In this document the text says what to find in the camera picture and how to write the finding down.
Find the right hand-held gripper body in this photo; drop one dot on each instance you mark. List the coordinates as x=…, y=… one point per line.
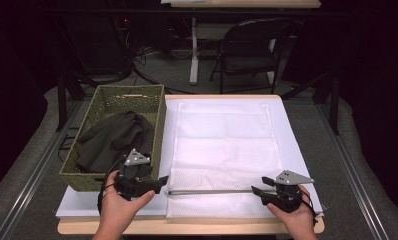
x=287, y=196

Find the white table mat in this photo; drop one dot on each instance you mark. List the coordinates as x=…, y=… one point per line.
x=293, y=140

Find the person's left hand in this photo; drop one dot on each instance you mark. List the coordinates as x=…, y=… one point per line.
x=117, y=210

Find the black folding chair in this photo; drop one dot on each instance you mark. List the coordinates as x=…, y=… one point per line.
x=247, y=63

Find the white mesh laundry bag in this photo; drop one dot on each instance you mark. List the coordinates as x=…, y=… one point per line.
x=223, y=143

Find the green woven basket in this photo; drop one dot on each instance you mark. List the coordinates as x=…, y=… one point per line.
x=120, y=96

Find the person's right hand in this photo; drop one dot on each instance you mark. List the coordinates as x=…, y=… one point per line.
x=298, y=220

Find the metal floor rail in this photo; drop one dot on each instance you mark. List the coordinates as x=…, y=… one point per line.
x=353, y=173
x=30, y=183

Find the desk with white leg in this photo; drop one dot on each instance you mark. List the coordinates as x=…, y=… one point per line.
x=194, y=50

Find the dark cloth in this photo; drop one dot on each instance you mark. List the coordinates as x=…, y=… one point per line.
x=113, y=140

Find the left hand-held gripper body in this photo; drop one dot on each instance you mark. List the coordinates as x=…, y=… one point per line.
x=137, y=181

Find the black metal stand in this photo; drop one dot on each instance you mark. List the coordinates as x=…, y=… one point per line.
x=335, y=106
x=62, y=100

